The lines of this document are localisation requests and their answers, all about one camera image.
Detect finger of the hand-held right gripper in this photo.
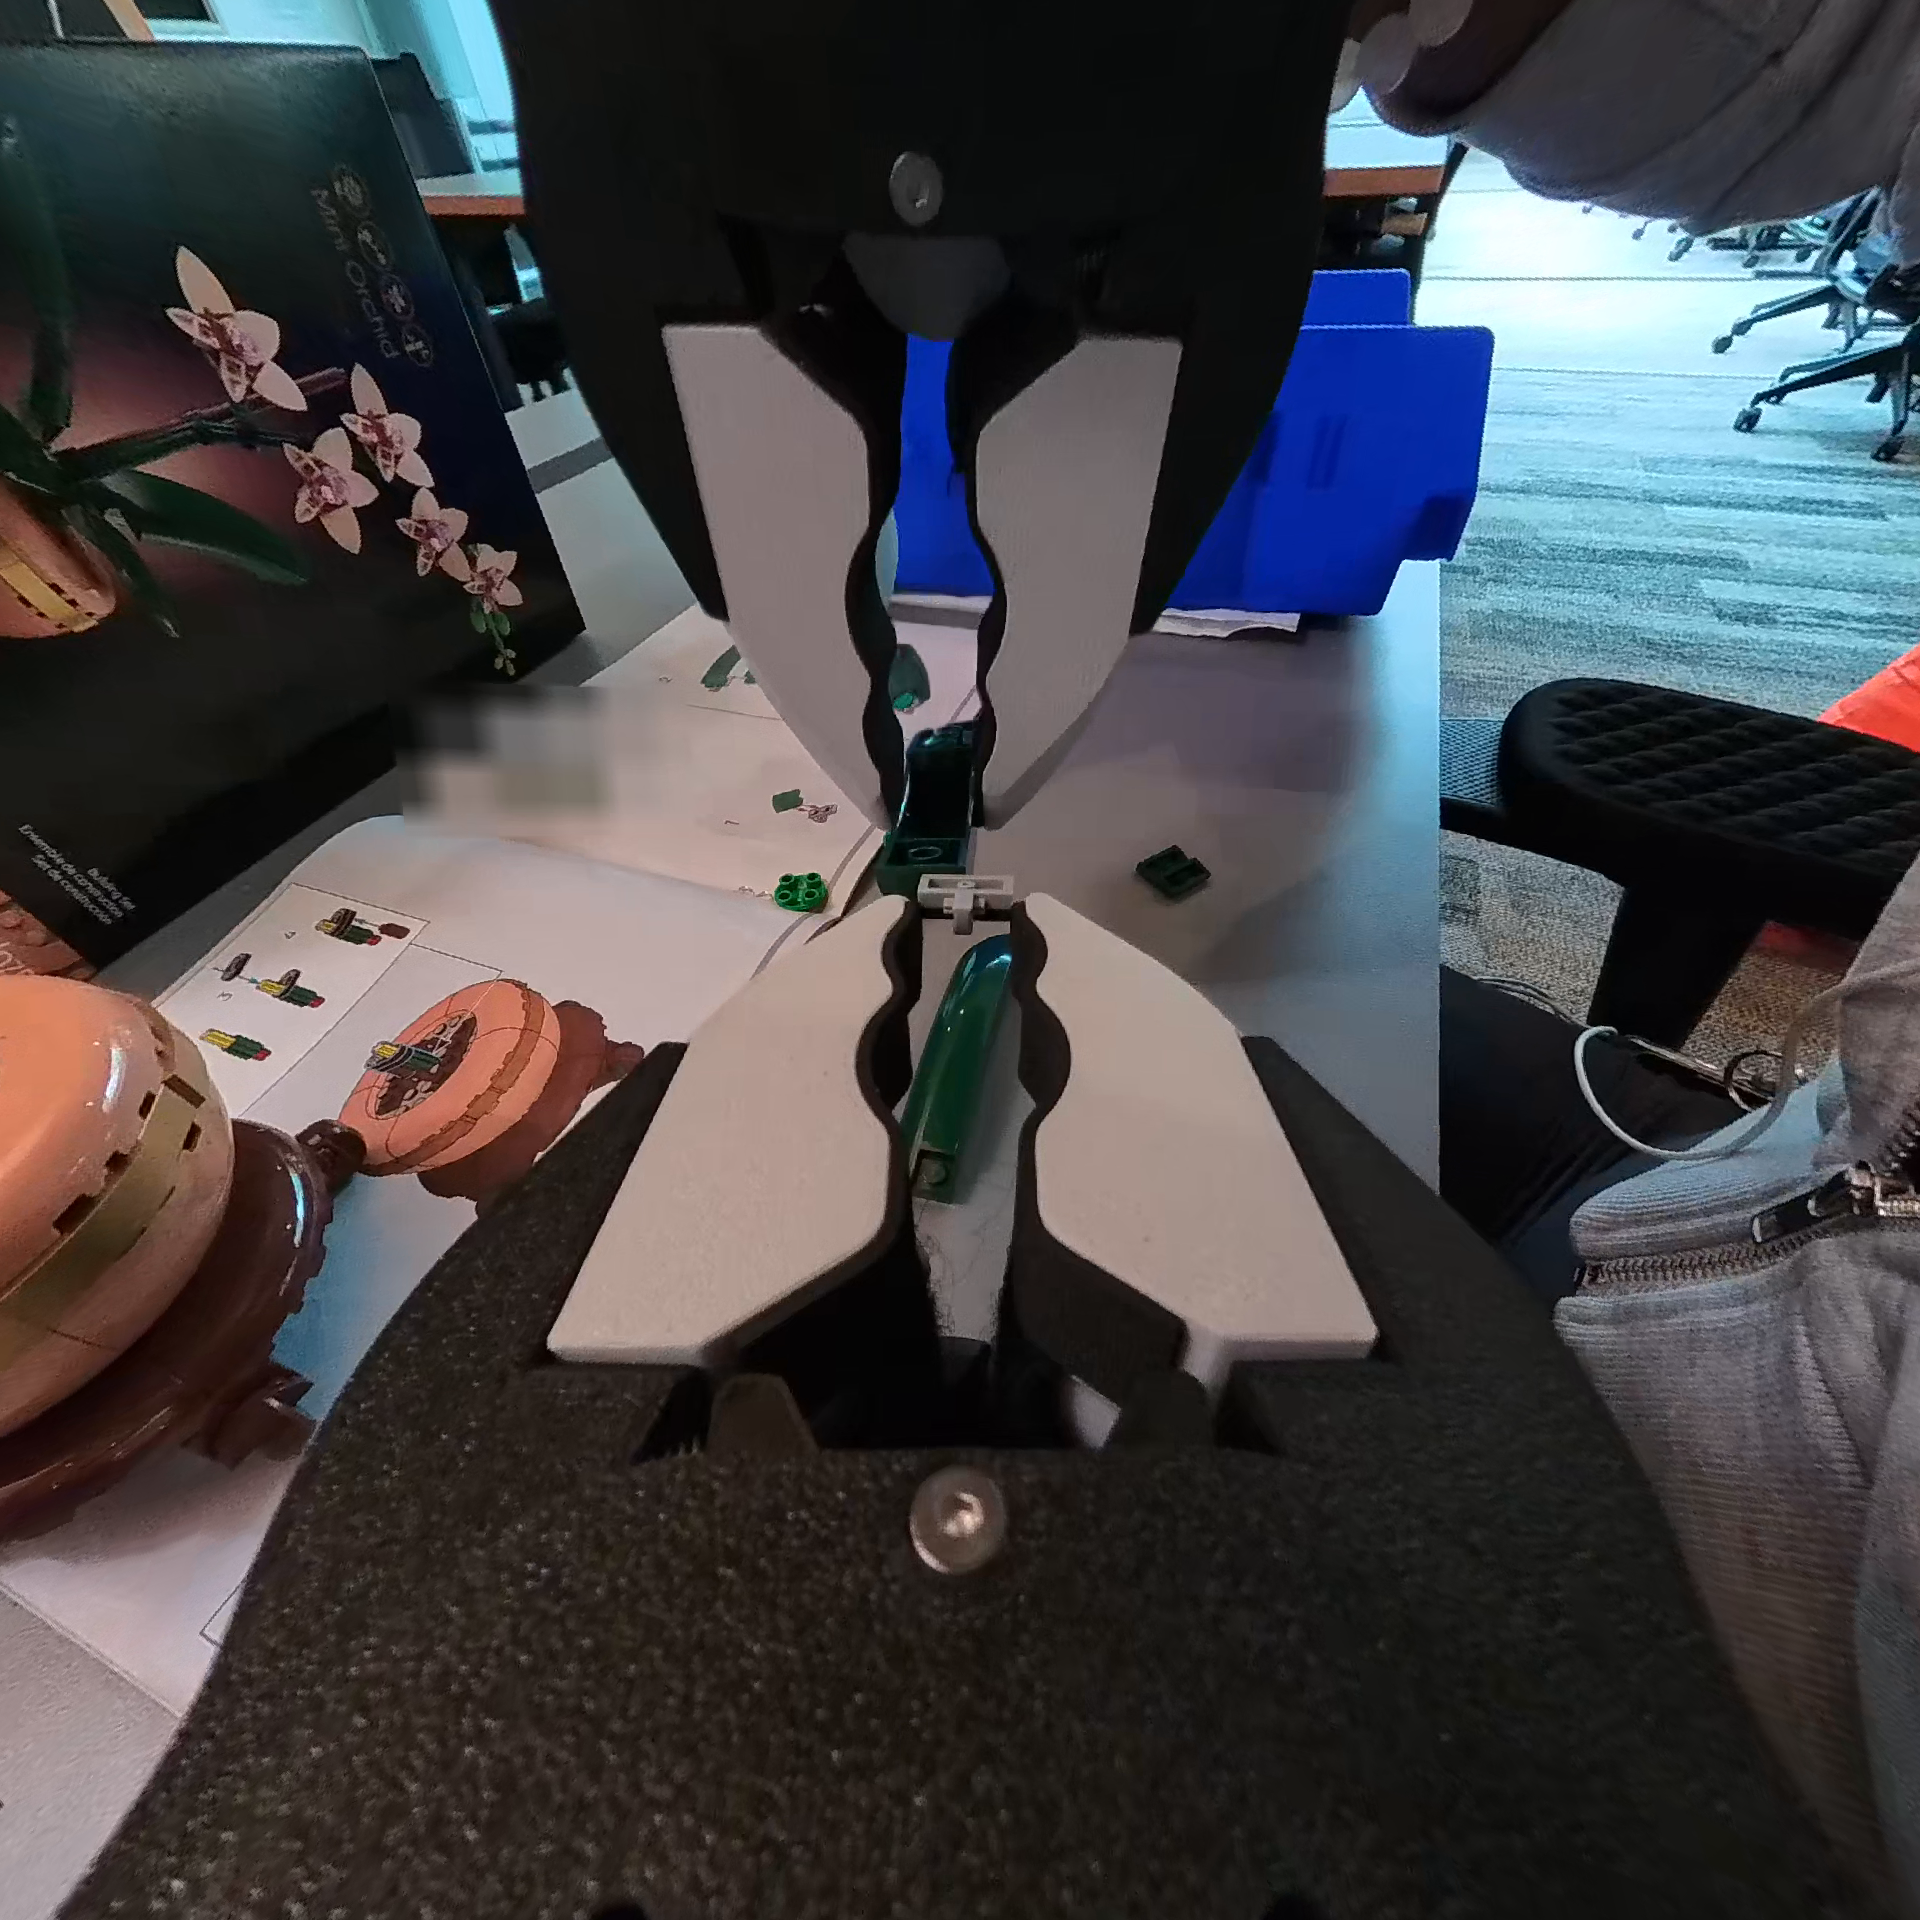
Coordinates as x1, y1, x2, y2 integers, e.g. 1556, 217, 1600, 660
968, 327, 1190, 830
661, 314, 916, 827

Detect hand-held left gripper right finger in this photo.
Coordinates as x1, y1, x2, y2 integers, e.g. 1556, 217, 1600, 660
1002, 890, 1384, 1394

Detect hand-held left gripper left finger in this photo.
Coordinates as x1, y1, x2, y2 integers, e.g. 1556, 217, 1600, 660
546, 890, 948, 1374

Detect long green leaf piece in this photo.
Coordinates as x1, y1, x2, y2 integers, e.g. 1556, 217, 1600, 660
894, 930, 1027, 1209

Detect dark green curved leaf piece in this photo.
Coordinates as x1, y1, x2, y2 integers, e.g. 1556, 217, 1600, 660
878, 719, 995, 909

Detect person's right forearm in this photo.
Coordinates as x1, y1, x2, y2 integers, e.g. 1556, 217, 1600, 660
1358, 0, 1920, 264

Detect grey desk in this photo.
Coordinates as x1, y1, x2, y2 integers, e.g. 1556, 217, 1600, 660
0, 404, 1445, 1920

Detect blue plastic bin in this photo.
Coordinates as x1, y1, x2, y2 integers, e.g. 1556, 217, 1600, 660
899, 266, 1497, 618

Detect white instruction booklet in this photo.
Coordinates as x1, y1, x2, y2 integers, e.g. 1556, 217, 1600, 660
0, 601, 999, 1720

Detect person's black pants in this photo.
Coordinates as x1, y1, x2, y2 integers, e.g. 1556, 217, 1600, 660
1438, 967, 1742, 1298

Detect long wooden office table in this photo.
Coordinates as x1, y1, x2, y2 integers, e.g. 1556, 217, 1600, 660
1319, 128, 1469, 264

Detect dark orchid print box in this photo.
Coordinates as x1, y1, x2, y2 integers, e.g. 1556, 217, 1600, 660
0, 38, 588, 974

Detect grey zip hoodie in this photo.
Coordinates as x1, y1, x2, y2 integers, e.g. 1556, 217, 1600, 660
1552, 853, 1920, 1907

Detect peach pot on brown base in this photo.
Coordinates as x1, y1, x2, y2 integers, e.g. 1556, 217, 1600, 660
0, 967, 370, 1546

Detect black chair with armrest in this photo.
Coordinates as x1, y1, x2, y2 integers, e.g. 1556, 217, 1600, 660
1438, 675, 1920, 1052

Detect black office chair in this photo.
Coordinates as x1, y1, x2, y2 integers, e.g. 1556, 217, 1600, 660
1740, 322, 1920, 459
1711, 188, 1892, 355

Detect orange cloth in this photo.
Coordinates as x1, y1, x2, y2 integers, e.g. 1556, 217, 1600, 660
1757, 643, 1920, 962

